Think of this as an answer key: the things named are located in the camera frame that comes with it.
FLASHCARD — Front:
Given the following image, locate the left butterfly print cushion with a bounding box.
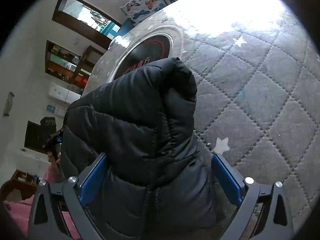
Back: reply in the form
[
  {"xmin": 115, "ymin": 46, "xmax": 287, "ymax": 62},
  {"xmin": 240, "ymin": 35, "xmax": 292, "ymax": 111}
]
[{"xmin": 120, "ymin": 0, "xmax": 167, "ymax": 26}]

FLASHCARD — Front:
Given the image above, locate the grey quilted star mat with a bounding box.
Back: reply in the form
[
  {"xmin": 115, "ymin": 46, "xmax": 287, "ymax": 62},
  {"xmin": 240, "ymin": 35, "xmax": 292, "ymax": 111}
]
[{"xmin": 85, "ymin": 0, "xmax": 319, "ymax": 230}]

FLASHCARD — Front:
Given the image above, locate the blue sofa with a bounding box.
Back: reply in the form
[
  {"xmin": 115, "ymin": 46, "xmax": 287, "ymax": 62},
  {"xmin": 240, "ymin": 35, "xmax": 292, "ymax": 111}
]
[{"xmin": 117, "ymin": 18, "xmax": 135, "ymax": 36}]

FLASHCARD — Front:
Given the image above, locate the round induction cooker plate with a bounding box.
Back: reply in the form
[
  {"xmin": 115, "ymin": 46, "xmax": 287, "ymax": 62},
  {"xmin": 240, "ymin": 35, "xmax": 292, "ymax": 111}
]
[{"xmin": 107, "ymin": 32, "xmax": 175, "ymax": 83}]

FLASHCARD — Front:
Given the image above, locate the dark brown door frame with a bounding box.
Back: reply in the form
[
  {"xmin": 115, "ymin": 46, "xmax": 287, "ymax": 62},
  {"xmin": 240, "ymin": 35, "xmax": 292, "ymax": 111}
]
[{"xmin": 52, "ymin": 0, "xmax": 121, "ymax": 49}]

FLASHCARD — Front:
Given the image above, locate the black television screen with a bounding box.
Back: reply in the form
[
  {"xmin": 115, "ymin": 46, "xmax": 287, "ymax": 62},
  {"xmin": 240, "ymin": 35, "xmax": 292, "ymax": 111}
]
[{"xmin": 24, "ymin": 119, "xmax": 50, "ymax": 153}]

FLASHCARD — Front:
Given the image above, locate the black puffer down jacket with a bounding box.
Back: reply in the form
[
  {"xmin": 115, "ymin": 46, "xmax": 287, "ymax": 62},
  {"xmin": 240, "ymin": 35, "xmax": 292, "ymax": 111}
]
[{"xmin": 61, "ymin": 57, "xmax": 216, "ymax": 239}]

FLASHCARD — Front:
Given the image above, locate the brown wooden display cabinet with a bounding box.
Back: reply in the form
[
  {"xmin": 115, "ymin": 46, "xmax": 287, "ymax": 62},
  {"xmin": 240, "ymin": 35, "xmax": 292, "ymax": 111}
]
[{"xmin": 45, "ymin": 40, "xmax": 103, "ymax": 88}]

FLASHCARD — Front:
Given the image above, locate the person's left hand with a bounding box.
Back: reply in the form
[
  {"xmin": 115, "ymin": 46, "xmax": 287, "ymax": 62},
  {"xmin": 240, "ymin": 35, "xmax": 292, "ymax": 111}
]
[{"xmin": 47, "ymin": 152, "xmax": 61, "ymax": 171}]

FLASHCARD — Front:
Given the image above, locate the white refrigerator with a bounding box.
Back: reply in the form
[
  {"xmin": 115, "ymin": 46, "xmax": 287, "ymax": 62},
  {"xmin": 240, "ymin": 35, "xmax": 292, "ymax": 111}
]
[{"xmin": 48, "ymin": 83, "xmax": 81, "ymax": 105}]

